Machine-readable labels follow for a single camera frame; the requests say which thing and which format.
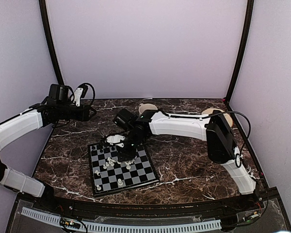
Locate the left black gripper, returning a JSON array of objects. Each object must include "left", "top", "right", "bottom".
[{"left": 57, "top": 103, "right": 96, "bottom": 122}]

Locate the black grey chessboard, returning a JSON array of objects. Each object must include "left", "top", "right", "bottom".
[{"left": 87, "top": 143, "right": 159, "bottom": 197}]

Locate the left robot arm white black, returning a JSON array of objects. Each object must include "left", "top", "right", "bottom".
[{"left": 0, "top": 104, "right": 97, "bottom": 212}]

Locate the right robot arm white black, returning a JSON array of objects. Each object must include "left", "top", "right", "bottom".
[{"left": 113, "top": 108, "right": 257, "bottom": 211}]

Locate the cream floral mug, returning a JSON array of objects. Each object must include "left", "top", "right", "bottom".
[{"left": 138, "top": 103, "right": 158, "bottom": 115}]

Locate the beige bowl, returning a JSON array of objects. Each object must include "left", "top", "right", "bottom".
[{"left": 201, "top": 108, "right": 234, "bottom": 128}]

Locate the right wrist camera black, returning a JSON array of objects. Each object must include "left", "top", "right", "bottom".
[{"left": 113, "top": 108, "right": 138, "bottom": 131}]

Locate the black front rail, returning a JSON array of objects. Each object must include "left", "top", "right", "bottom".
[{"left": 16, "top": 186, "right": 279, "bottom": 219}]

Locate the white slotted cable duct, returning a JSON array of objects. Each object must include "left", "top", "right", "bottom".
[{"left": 21, "top": 207, "right": 222, "bottom": 233}]

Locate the left black frame post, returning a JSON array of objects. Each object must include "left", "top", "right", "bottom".
[{"left": 38, "top": 0, "right": 65, "bottom": 89}]

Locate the black frame post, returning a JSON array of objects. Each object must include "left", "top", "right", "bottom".
[
  {"left": 225, "top": 0, "right": 254, "bottom": 104},
  {"left": 38, "top": 0, "right": 65, "bottom": 89}
]

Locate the right black frame post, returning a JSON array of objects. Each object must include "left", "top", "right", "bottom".
[{"left": 225, "top": 0, "right": 254, "bottom": 104}]

